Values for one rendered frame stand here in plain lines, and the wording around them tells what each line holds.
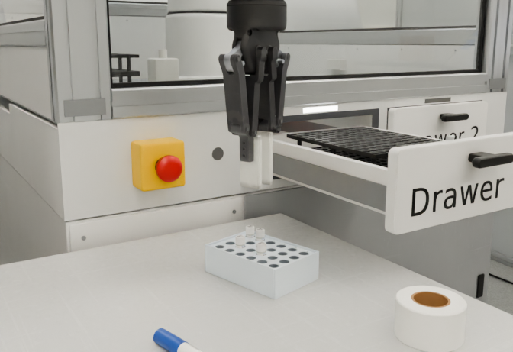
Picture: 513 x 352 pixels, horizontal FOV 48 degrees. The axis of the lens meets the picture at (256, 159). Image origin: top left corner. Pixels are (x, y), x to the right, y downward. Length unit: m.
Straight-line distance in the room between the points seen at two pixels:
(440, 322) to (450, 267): 0.84
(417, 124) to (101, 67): 0.66
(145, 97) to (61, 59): 0.13
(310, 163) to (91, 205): 0.34
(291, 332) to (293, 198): 0.47
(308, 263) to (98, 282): 0.27
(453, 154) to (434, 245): 0.59
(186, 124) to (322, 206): 0.33
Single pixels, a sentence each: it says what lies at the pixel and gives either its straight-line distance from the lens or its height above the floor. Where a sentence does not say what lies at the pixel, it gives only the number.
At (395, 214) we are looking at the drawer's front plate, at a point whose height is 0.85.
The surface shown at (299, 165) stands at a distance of 0.91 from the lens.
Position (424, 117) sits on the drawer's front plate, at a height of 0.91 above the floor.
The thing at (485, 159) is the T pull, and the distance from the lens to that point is 0.79.
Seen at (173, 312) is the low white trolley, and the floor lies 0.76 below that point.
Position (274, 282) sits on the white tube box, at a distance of 0.69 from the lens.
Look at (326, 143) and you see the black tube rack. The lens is 0.92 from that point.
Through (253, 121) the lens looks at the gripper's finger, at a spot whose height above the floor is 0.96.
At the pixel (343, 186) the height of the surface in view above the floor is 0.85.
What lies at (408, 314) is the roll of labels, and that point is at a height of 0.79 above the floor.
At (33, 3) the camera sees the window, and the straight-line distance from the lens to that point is 1.04.
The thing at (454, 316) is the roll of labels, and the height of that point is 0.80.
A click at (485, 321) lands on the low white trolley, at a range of 0.69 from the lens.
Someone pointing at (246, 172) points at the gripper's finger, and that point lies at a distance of 0.74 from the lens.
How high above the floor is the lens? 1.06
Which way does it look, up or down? 12 degrees down
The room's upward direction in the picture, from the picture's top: straight up
